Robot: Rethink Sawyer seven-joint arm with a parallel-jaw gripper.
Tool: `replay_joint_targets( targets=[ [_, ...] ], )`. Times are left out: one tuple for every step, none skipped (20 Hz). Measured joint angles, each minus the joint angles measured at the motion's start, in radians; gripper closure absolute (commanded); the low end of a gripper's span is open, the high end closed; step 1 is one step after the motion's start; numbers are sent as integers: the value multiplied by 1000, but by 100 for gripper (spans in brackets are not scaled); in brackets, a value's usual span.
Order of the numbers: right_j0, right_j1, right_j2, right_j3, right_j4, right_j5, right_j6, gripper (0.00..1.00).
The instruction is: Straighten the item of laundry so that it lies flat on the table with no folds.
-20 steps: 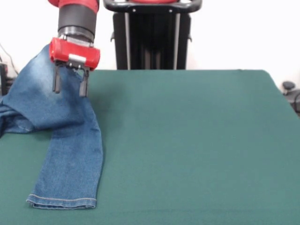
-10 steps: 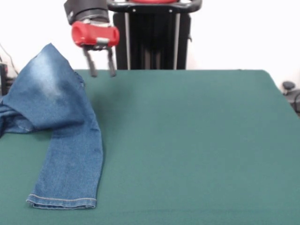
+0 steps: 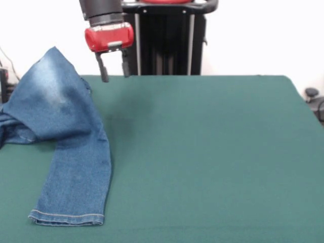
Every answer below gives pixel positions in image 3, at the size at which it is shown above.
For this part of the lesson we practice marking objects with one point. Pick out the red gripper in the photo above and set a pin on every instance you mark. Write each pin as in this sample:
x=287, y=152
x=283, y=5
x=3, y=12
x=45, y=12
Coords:
x=108, y=39

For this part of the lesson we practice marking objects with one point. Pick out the blue denim jeans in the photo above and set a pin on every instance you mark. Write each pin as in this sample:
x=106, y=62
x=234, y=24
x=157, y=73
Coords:
x=63, y=114

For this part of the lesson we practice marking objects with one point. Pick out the black equipment box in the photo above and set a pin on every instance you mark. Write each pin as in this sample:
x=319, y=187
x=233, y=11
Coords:
x=3, y=81

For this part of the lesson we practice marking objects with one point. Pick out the dark green table cloth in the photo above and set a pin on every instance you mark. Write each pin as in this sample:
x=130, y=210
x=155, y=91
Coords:
x=202, y=164

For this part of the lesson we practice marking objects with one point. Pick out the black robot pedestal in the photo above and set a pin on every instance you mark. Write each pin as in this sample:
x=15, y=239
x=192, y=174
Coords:
x=167, y=38

